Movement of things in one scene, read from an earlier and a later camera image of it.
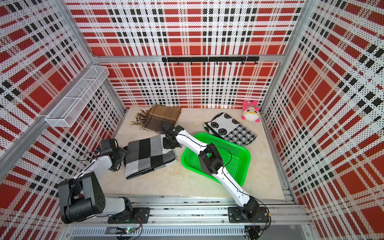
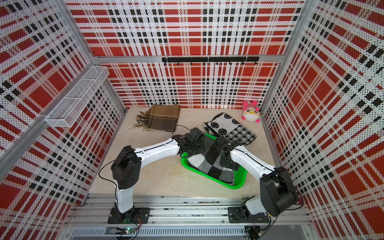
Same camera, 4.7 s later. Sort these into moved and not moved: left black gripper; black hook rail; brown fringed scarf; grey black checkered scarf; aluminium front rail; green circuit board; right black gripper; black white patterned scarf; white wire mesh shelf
Moved: right black gripper; grey black checkered scarf; left black gripper
Not moved: brown fringed scarf; black white patterned scarf; aluminium front rail; green circuit board; black hook rail; white wire mesh shelf
